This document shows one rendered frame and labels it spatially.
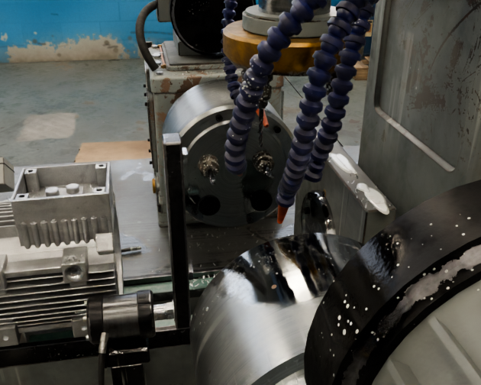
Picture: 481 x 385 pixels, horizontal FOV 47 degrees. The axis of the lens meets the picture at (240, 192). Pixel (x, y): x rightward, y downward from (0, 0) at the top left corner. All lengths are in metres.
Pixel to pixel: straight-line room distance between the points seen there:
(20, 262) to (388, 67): 0.61
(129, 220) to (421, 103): 0.78
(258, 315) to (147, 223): 0.85
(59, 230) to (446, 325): 0.60
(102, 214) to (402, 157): 0.44
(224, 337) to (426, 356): 0.32
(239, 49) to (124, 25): 5.57
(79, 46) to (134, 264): 5.23
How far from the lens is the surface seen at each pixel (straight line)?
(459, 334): 0.22
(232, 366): 0.50
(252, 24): 0.69
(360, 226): 0.70
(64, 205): 0.73
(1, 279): 0.74
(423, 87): 0.81
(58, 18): 6.28
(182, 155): 0.60
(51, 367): 0.87
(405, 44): 0.86
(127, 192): 1.48
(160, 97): 1.18
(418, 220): 0.24
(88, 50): 6.31
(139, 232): 1.30
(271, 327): 0.49
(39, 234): 0.76
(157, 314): 0.71
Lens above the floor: 1.47
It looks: 27 degrees down
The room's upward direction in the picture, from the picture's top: straight up
